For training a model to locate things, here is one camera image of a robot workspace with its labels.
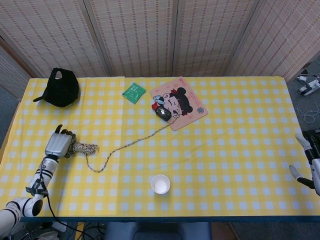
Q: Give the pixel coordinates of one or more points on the small red object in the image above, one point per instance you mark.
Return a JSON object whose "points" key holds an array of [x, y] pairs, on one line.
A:
{"points": [[155, 105]]}

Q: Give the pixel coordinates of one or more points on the yellow checked tablecloth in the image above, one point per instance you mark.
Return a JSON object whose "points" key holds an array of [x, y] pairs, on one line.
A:
{"points": [[225, 155]]}

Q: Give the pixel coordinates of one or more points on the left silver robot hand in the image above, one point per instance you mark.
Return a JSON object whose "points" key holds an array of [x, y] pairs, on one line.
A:
{"points": [[57, 146]]}

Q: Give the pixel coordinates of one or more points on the pink cartoon mouse pad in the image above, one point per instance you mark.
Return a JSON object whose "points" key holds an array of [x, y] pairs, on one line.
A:
{"points": [[192, 105]]}

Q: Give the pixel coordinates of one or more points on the small black case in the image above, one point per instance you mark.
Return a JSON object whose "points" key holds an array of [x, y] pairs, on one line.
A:
{"points": [[163, 113]]}

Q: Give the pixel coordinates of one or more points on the grey devices on floor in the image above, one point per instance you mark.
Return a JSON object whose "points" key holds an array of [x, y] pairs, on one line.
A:
{"points": [[308, 87]]}

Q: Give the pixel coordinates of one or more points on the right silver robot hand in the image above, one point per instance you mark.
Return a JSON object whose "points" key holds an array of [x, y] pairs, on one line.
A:
{"points": [[315, 172]]}

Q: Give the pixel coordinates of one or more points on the white paper cup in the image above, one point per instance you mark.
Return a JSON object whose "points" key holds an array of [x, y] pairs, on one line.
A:
{"points": [[160, 185]]}

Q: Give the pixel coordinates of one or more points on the black baseball cap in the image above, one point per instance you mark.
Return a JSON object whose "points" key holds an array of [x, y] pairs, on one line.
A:
{"points": [[60, 90]]}

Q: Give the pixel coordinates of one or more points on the woven bamboo folding screen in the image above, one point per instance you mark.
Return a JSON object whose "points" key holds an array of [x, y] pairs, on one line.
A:
{"points": [[140, 35]]}

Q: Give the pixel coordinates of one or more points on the green foil packet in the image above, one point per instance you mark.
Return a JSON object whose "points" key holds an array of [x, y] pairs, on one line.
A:
{"points": [[133, 92]]}

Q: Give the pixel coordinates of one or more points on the blue chair seat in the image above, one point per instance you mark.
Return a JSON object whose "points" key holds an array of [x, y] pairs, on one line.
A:
{"points": [[157, 231]]}

